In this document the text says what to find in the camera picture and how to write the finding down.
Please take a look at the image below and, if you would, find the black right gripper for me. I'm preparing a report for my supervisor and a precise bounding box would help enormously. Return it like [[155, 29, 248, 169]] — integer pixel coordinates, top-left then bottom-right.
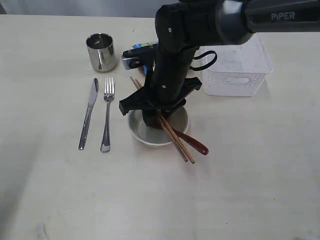
[[118, 47, 203, 130]]

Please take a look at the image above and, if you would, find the white speckled ceramic bowl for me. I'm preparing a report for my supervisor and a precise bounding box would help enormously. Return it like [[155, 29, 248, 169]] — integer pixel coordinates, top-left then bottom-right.
[[127, 107, 190, 148]]

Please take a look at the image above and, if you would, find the silver metal fork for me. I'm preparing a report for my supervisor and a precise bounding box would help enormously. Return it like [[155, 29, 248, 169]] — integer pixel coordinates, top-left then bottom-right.
[[100, 77, 115, 153]]

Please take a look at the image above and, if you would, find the dark wooden spoon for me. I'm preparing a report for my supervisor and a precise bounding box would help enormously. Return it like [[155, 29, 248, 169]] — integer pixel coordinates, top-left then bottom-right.
[[173, 128, 209, 155]]

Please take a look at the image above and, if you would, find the wooden chopstick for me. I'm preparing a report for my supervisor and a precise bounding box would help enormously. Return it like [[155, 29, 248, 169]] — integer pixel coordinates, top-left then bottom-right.
[[134, 78, 196, 165], [130, 76, 189, 162]]

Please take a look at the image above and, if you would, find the silver table knife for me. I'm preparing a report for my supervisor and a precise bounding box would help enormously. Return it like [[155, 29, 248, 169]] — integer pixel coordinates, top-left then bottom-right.
[[78, 78, 99, 151]]

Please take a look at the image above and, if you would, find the blue chips bag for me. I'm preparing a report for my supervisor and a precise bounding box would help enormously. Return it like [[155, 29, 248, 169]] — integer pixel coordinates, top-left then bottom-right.
[[132, 41, 158, 75]]

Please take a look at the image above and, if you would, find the shiny steel cup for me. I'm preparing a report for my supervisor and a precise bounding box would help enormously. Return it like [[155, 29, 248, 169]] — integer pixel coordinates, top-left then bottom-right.
[[86, 33, 117, 72]]

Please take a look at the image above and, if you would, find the white perforated plastic basket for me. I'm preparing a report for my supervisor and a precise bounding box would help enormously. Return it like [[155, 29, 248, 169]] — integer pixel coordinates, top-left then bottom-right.
[[198, 33, 273, 97]]

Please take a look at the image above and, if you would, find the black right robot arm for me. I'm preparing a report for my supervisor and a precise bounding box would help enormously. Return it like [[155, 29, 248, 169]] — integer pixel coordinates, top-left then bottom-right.
[[119, 0, 320, 127]]

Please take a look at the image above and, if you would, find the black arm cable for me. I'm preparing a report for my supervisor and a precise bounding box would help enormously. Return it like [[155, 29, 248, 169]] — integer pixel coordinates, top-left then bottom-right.
[[189, 50, 218, 72]]

